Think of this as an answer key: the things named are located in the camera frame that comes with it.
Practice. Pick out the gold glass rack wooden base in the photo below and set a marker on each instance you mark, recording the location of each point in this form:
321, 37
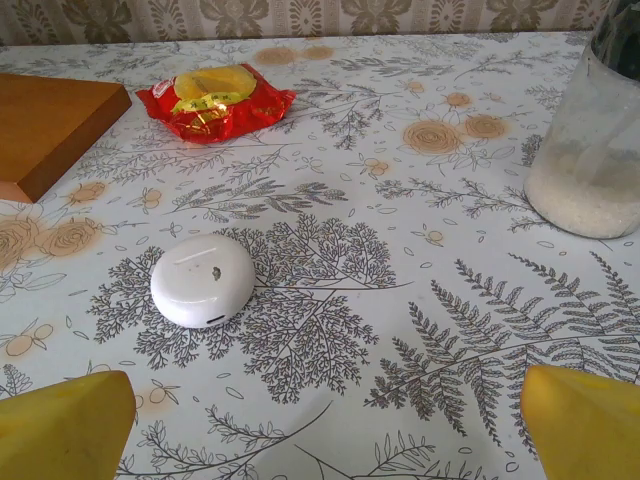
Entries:
50, 125

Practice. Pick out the floral tablecloth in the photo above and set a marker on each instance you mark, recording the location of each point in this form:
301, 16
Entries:
350, 200

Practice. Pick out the red snack packet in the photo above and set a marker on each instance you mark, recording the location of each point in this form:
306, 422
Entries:
220, 107

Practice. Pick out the glass jar with white grains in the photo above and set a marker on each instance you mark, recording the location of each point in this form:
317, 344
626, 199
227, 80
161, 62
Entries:
585, 200

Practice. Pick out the round white case with chip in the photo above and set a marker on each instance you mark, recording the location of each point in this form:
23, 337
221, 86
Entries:
200, 290

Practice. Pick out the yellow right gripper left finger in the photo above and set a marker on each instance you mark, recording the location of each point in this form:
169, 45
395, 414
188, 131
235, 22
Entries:
65, 430

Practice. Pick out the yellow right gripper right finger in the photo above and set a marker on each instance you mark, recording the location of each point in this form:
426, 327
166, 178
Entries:
585, 430

